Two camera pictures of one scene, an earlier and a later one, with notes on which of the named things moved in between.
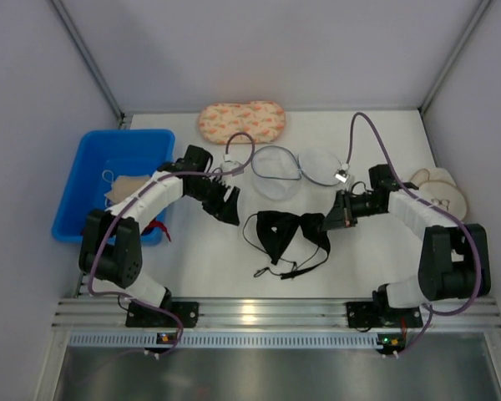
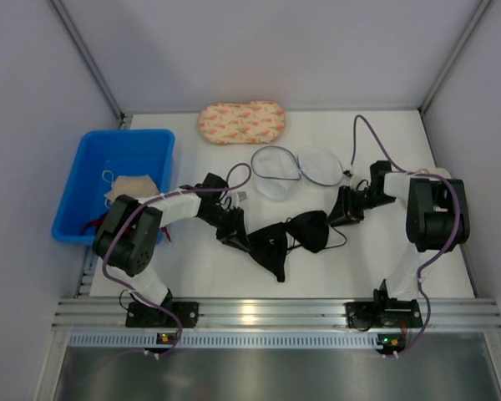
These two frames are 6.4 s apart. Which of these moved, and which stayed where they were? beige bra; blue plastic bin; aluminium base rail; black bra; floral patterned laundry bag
Moved: black bra
Stayed: floral patterned laundry bag; beige bra; blue plastic bin; aluminium base rail
